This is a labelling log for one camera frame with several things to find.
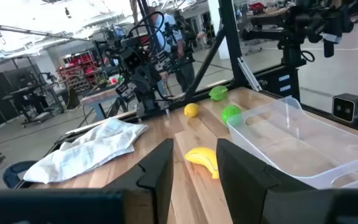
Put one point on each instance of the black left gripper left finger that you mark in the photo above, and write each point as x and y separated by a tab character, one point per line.
154	174

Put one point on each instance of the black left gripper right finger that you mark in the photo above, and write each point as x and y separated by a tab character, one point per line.
244	180

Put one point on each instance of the yellow banana toy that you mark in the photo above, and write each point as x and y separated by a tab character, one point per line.
202	157

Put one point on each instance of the yellow lemon toy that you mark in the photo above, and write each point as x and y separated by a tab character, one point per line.
191	110

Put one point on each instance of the clear plastic container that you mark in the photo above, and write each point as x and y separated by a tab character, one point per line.
291	146

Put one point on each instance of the green textured round toy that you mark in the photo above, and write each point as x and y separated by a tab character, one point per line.
231	112

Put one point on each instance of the background black robot arm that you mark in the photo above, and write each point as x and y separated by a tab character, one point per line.
291	21

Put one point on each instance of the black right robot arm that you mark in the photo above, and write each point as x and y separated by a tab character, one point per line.
130	42

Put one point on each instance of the background wooden table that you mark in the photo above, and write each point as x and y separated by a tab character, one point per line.
98	97

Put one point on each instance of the person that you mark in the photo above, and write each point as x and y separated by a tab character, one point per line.
171	34

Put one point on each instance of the red parts shelf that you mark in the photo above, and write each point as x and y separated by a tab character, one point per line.
79	71

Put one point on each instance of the white checked cloth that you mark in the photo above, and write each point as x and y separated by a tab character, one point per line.
89	149

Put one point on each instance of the green leafy vegetable toy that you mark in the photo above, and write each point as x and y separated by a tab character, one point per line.
218	93

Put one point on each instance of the black equipment cart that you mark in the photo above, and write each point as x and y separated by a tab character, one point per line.
26	96

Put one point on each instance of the blue chair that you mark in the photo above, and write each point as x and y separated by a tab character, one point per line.
9	177

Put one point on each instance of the black table-level camera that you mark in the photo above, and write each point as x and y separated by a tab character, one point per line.
348	107

